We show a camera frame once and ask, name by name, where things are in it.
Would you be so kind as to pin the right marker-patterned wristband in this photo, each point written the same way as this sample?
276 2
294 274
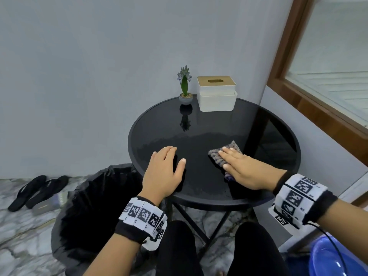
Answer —
300 198

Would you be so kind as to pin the person's left forearm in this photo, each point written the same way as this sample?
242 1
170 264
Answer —
115 258

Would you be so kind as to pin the person's left thumb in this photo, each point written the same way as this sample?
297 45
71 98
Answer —
180 168

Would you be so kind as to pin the blue plastic basin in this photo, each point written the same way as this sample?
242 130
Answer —
327 261

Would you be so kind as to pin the left marker-patterned wristband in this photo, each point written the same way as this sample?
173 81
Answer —
142 219

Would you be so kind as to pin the person's left hand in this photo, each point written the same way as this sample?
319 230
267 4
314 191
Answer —
161 178

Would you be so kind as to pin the round black glass table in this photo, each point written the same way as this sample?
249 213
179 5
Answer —
201 132

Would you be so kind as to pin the black flip-flop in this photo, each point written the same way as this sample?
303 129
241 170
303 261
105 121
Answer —
27 192
46 191

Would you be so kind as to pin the grey cleaning cloth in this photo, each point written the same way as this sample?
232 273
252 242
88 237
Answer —
216 156

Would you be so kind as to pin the small potted purple flower plant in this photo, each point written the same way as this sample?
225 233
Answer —
185 86

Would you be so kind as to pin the grey flat box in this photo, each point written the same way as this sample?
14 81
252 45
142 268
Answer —
53 202

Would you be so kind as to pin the person's right leg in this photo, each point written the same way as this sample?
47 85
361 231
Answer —
256 252

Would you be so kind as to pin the brown wooden window frame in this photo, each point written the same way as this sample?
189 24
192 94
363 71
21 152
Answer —
287 54

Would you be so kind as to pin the white tissue box wooden lid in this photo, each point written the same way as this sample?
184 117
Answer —
217 96

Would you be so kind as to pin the trash bin with black bag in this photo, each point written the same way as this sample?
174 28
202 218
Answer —
92 215

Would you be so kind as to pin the person's right fingers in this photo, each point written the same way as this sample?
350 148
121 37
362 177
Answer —
231 155

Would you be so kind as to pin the person's left leg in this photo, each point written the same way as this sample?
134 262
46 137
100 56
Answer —
178 250

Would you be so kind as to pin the person's right forearm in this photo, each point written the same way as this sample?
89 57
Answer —
348 219

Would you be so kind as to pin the marker-patterned wristband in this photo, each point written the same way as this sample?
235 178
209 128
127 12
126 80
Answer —
300 198
142 219

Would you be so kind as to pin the person's right hand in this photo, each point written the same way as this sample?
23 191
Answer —
253 173

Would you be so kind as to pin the person's leg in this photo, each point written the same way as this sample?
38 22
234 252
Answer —
256 252
178 250

